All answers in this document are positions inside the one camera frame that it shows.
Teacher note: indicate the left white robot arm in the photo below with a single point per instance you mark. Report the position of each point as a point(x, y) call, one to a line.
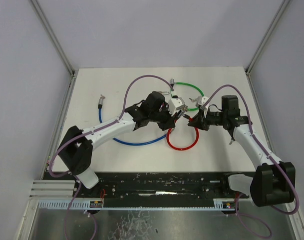
point(78, 145)

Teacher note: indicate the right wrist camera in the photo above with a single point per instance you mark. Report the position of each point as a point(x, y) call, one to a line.
point(202, 102)

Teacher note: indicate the red cable lock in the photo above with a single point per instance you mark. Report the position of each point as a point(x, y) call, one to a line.
point(197, 135)

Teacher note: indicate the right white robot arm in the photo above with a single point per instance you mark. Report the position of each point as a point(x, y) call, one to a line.
point(274, 180)

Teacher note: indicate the green cable lock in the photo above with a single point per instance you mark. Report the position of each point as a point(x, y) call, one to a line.
point(172, 83)

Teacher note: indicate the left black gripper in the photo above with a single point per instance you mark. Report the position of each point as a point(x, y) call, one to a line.
point(169, 123)

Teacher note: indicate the blue cable lock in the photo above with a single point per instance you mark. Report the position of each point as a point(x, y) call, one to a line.
point(136, 144)

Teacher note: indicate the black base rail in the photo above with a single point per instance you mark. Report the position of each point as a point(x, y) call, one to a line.
point(159, 190)

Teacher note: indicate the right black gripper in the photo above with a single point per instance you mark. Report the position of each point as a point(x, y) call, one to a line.
point(200, 121)

